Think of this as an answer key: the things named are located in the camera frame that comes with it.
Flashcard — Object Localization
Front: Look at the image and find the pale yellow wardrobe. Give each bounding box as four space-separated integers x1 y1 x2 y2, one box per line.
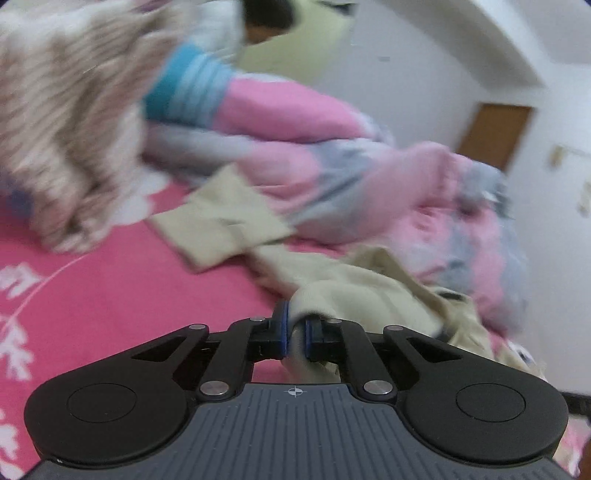
240 0 358 86

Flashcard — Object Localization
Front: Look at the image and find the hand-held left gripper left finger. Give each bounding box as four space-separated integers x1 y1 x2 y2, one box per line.
129 300 293 401

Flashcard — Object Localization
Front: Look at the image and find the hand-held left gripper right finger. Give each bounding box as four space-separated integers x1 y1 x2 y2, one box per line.
302 316 462 402

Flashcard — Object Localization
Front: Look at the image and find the pink grey floral quilt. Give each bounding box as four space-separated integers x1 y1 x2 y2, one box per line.
143 76 532 337

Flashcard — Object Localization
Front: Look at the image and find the brown wooden door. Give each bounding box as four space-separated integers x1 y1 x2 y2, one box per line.
455 102 534 174

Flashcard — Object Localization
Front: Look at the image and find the beige zip jacket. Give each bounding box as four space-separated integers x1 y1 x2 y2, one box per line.
148 164 552 386

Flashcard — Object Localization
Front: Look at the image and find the beige white knitted blanket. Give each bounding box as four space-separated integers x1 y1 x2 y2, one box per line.
0 0 195 254

